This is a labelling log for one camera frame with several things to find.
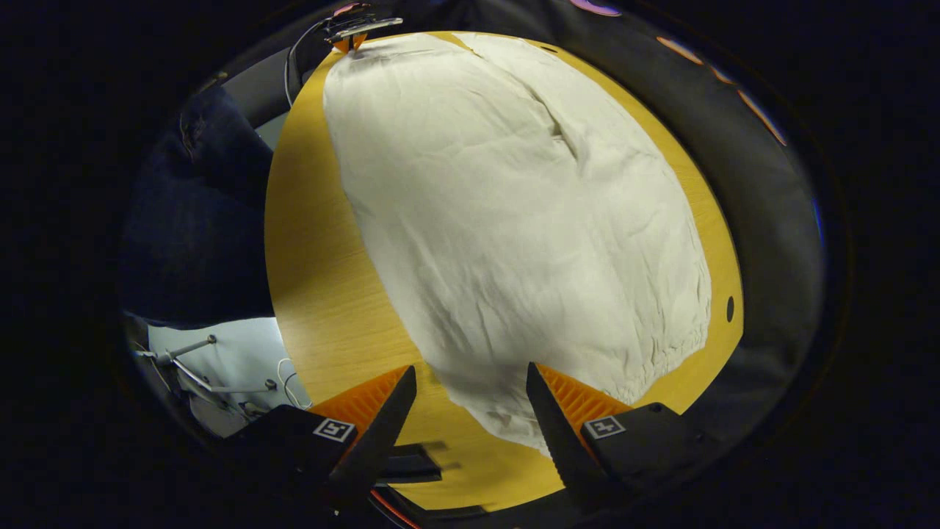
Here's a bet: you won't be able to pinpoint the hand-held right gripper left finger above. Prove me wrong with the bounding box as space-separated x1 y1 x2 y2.
217 365 418 515

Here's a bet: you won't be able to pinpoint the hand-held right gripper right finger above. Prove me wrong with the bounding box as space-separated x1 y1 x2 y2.
526 361 724 515

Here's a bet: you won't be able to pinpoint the white jeans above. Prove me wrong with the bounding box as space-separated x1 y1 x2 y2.
323 32 713 458

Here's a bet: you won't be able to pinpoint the metal stand legs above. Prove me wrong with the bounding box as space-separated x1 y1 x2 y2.
136 334 278 416

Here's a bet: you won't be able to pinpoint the person's dark blue clothing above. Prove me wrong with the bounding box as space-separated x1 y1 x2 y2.
121 87 276 330

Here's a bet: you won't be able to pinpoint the black cable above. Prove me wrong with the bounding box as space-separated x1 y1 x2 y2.
283 21 328 108

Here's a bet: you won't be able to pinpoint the white cable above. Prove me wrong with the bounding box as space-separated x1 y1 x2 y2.
275 358 311 409

